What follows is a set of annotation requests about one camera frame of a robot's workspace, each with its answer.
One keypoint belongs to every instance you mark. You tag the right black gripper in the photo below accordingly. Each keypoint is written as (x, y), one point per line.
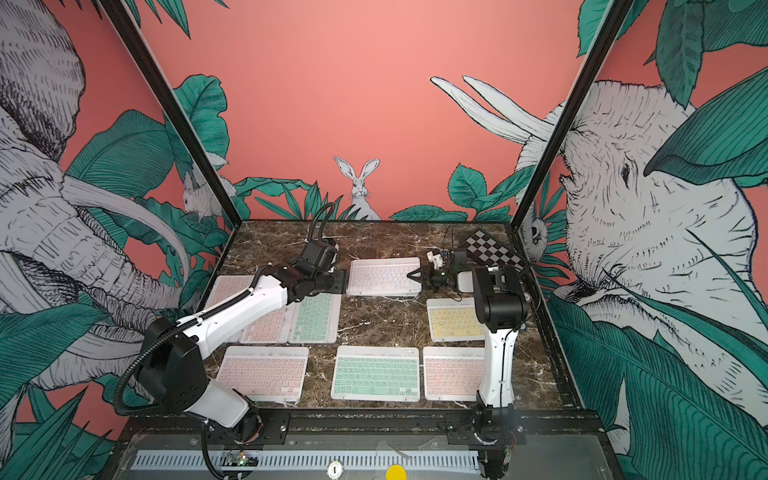
(429, 277)

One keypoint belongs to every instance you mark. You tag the pink keyboard front left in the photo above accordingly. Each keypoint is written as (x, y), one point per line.
(267, 374)

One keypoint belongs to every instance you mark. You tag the checkerboard calibration plate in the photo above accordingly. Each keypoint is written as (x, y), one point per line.
(486, 250)

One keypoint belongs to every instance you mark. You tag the white keyboard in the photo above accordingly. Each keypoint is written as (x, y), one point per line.
(383, 277)

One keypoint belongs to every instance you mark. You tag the yellow round button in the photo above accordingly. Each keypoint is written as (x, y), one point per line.
(396, 472)

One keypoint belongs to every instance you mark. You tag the white vented strip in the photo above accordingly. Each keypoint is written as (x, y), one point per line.
(448, 461)

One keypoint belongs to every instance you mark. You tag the black frame post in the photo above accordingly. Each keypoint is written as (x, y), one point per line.
(614, 17)
(128, 31)

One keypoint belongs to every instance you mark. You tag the black mounting rail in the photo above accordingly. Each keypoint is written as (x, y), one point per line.
(277, 424)

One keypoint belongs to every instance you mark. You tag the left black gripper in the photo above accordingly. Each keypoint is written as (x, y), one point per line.
(341, 282)

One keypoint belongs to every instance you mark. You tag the pink keyboard front right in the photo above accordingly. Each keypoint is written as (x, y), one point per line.
(452, 373)

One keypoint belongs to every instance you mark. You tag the green keyboard front centre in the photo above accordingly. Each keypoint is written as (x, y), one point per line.
(385, 374)

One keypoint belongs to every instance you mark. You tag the black frame post right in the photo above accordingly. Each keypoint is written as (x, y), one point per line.
(614, 17)

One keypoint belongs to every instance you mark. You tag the pink keyboard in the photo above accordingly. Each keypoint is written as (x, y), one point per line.
(267, 374)
(272, 328)
(452, 373)
(226, 286)

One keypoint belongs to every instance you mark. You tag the pink keyboard far left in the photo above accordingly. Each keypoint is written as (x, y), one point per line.
(226, 286)

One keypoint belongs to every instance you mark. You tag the black frame post left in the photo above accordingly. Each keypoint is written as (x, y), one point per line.
(128, 31)

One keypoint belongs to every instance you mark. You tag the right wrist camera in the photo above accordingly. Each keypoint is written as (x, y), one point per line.
(436, 259)

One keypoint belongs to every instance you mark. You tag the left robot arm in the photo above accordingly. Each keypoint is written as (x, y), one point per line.
(169, 375)

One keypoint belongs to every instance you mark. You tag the green keyboard upright left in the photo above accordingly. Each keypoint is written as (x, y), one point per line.
(315, 320)

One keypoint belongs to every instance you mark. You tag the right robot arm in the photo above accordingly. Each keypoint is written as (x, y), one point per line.
(501, 308)

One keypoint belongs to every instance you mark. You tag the yellow keyboard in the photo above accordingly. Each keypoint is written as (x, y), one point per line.
(453, 320)

